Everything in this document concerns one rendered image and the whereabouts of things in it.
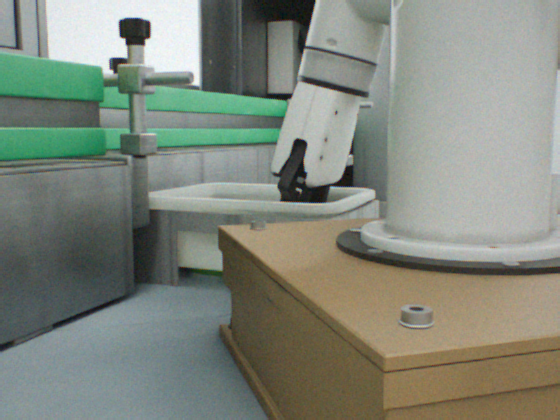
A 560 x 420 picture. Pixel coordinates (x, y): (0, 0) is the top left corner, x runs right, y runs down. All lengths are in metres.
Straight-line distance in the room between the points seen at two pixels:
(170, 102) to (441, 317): 0.65
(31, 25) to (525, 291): 0.74
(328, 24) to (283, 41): 0.98
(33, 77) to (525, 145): 0.36
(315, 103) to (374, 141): 0.78
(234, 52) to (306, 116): 0.88
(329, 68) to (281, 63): 0.98
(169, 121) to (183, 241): 0.26
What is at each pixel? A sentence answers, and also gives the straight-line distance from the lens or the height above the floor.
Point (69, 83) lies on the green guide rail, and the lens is 0.54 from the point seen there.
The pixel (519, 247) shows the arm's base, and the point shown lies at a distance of 0.33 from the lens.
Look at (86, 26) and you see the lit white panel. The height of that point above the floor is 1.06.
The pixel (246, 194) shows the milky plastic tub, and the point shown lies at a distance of 0.75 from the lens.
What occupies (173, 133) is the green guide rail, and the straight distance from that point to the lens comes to 0.84.
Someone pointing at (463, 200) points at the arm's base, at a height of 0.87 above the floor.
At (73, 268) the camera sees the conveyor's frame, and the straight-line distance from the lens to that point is 0.52.
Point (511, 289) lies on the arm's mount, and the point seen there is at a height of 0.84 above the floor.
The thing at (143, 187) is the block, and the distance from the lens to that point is 0.59.
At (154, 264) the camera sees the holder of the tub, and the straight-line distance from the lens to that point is 0.64.
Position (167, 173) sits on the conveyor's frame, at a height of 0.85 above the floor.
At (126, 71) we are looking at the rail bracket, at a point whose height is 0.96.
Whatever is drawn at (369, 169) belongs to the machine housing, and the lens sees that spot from 1.37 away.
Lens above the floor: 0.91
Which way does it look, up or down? 8 degrees down
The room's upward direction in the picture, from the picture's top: straight up
